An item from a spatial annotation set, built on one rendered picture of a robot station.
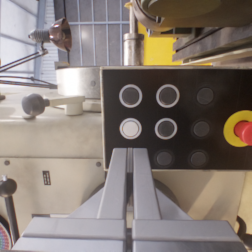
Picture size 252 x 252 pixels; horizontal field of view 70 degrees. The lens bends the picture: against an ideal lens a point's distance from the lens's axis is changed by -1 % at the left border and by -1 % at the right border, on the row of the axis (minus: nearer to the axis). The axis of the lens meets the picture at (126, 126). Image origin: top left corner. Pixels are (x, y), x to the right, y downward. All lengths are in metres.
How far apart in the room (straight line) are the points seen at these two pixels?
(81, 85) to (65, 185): 0.25
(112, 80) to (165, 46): 2.60
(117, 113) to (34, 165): 0.25
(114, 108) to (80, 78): 0.27
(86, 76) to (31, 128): 0.19
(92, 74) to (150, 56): 2.34
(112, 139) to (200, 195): 0.27
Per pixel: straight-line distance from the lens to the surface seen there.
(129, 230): 0.18
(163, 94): 0.25
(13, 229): 0.49
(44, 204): 0.49
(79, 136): 0.39
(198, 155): 0.28
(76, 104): 0.41
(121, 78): 0.24
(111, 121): 0.25
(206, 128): 0.27
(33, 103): 0.35
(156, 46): 2.81
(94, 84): 0.48
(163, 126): 0.25
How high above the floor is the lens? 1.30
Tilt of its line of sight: 2 degrees up
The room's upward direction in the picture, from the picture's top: 90 degrees counter-clockwise
